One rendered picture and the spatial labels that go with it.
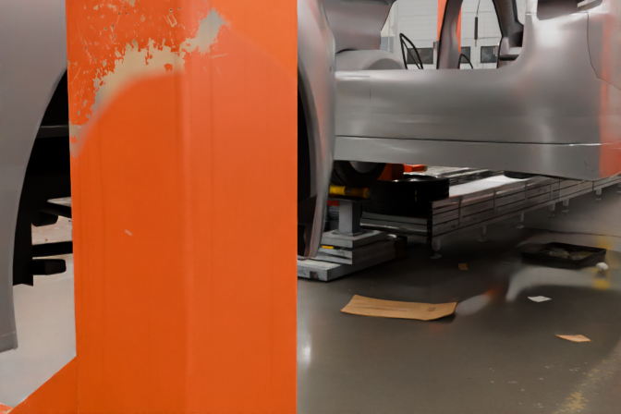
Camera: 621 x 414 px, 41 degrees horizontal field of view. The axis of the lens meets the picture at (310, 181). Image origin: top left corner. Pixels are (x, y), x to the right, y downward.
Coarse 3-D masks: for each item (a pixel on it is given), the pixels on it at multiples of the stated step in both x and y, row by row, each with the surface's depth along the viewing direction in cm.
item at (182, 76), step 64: (128, 0) 72; (192, 0) 69; (256, 0) 75; (128, 64) 72; (192, 64) 69; (256, 64) 76; (128, 128) 73; (192, 128) 70; (256, 128) 76; (128, 192) 74; (192, 192) 70; (256, 192) 77; (128, 256) 75; (192, 256) 71; (256, 256) 78; (128, 320) 76; (192, 320) 71; (256, 320) 78; (64, 384) 86; (128, 384) 76; (192, 384) 72; (256, 384) 79
